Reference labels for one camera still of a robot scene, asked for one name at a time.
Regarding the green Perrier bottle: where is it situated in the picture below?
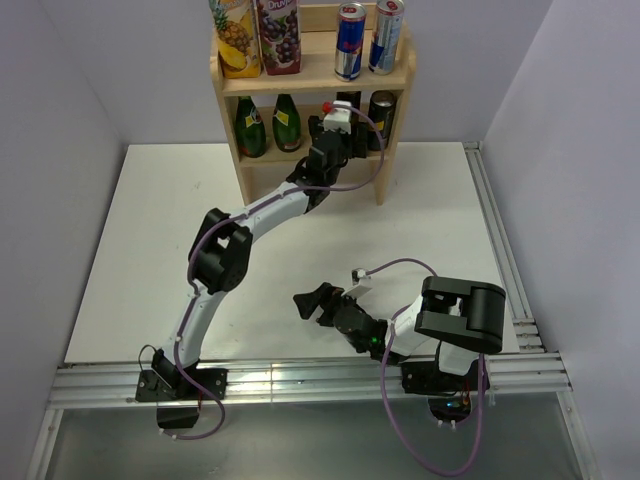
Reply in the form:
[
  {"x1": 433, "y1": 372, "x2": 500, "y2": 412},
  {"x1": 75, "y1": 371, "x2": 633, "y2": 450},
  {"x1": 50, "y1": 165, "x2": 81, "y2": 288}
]
[
  {"x1": 272, "y1": 94, "x2": 302, "y2": 152},
  {"x1": 235, "y1": 96, "x2": 266, "y2": 158}
]

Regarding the black yellow label can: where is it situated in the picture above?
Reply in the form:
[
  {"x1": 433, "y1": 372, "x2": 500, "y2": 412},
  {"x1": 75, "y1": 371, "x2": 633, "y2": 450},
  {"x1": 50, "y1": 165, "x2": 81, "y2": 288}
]
[{"x1": 368, "y1": 90, "x2": 397, "y2": 146}]

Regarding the black gold band can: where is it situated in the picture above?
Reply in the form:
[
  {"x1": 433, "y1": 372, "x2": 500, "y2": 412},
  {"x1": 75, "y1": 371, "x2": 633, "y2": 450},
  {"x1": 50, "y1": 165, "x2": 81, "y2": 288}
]
[{"x1": 336, "y1": 91, "x2": 361, "y2": 134}]

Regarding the blue Red Bull can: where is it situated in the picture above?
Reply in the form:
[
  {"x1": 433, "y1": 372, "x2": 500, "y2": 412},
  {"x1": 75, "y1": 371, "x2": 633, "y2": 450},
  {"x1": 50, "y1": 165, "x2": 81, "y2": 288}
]
[{"x1": 334, "y1": 2, "x2": 367, "y2": 81}]

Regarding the silver Red Bull can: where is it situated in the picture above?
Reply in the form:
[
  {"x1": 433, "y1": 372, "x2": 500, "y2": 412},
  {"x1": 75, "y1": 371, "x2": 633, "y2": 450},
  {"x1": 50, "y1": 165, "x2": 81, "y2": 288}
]
[{"x1": 368, "y1": 0, "x2": 405, "y2": 75}]

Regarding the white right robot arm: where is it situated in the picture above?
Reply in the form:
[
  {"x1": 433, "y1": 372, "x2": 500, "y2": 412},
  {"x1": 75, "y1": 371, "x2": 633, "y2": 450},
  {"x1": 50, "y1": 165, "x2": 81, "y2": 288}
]
[{"x1": 293, "y1": 269, "x2": 506, "y2": 390}]

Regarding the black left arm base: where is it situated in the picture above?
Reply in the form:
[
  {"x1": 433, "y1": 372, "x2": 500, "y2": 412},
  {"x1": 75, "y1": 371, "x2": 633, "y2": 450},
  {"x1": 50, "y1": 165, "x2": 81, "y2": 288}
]
[{"x1": 135, "y1": 368, "x2": 228, "y2": 430}]

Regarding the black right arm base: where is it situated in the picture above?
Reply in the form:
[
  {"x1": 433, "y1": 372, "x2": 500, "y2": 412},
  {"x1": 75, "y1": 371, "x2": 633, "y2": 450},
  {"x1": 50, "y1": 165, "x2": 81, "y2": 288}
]
[{"x1": 401, "y1": 360, "x2": 480, "y2": 423}]

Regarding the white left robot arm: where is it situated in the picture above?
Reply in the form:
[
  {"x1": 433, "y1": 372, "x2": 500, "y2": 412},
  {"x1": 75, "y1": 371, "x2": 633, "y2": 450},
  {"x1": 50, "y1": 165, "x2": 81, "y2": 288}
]
[{"x1": 151, "y1": 101, "x2": 380, "y2": 399}]

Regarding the light wooden shelf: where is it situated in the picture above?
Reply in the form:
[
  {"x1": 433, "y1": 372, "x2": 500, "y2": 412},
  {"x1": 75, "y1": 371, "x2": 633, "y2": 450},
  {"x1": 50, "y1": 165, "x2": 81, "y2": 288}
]
[{"x1": 210, "y1": 4, "x2": 417, "y2": 205}]

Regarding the purple grape juice carton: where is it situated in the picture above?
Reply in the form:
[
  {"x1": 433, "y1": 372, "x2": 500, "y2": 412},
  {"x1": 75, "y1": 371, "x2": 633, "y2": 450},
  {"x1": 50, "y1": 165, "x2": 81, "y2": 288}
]
[{"x1": 256, "y1": 0, "x2": 301, "y2": 76}]

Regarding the yellow pineapple juice carton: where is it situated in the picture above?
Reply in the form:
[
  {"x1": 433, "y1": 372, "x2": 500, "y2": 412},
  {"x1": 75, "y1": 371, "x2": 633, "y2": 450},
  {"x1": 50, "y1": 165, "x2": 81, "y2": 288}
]
[{"x1": 209, "y1": 0, "x2": 262, "y2": 79}]

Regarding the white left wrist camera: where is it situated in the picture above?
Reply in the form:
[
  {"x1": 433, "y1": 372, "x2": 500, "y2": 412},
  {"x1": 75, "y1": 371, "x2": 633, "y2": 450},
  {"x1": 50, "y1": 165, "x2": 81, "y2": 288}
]
[{"x1": 322, "y1": 100, "x2": 352, "y2": 134}]

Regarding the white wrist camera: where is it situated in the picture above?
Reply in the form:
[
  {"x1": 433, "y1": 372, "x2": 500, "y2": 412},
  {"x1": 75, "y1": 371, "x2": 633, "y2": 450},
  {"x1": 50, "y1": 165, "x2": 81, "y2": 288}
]
[
  {"x1": 322, "y1": 100, "x2": 352, "y2": 134},
  {"x1": 344, "y1": 268, "x2": 372, "y2": 299}
]

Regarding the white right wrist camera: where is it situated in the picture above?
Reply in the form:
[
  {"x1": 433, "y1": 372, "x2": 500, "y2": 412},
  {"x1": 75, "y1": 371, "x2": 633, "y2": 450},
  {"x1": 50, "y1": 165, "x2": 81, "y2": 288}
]
[{"x1": 344, "y1": 268, "x2": 372, "y2": 299}]

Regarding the aluminium frame rail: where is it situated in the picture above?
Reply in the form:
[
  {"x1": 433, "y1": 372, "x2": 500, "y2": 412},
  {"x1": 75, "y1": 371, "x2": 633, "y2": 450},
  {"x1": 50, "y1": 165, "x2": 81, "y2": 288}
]
[{"x1": 28, "y1": 142, "x2": 601, "y2": 479}]

